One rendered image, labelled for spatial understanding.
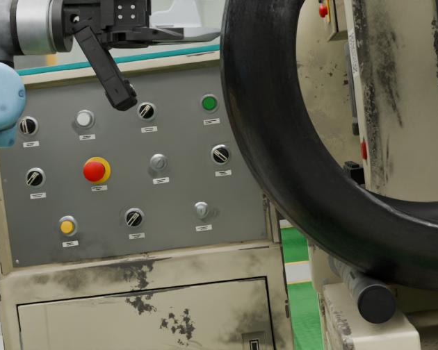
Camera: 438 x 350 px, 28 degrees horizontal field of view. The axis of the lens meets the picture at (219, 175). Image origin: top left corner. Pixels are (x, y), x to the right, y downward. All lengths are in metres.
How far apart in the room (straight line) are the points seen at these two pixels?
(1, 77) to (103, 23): 0.18
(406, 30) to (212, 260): 0.56
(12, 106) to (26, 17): 0.17
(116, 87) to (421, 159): 0.52
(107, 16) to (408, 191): 0.57
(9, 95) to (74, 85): 0.72
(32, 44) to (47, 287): 0.67
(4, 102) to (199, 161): 0.74
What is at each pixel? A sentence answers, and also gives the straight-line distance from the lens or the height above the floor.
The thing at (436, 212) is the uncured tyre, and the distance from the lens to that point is 1.30.
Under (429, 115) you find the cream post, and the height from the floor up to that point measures 1.10.
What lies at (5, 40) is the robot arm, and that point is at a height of 1.27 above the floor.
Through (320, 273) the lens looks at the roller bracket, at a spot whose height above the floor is 0.88.
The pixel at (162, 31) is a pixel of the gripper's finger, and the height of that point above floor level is 1.25.
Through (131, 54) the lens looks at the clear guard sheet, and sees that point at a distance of 1.66.
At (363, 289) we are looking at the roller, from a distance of 1.04.
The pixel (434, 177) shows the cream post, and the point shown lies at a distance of 1.40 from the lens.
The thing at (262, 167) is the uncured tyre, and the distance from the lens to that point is 1.03.
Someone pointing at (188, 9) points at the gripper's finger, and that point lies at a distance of 1.11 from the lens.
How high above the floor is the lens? 1.12
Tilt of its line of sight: 3 degrees down
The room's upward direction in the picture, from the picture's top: 7 degrees counter-clockwise
